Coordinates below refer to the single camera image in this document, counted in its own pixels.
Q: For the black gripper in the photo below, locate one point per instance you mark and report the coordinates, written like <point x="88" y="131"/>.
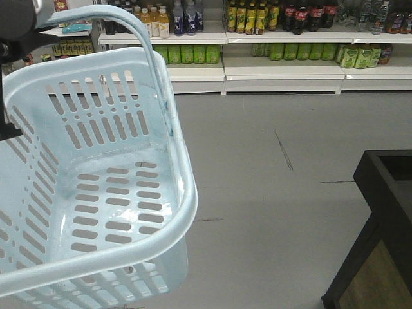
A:
<point x="22" y="26"/>

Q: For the light blue plastic basket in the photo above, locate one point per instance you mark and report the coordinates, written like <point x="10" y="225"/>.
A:
<point x="97" y="189"/>

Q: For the white supermarket shelving unit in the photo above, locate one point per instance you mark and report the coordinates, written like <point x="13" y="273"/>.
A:
<point x="245" y="65"/>

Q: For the black wooden produce stand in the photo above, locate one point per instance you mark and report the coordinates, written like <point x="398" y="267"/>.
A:
<point x="376" y="273"/>

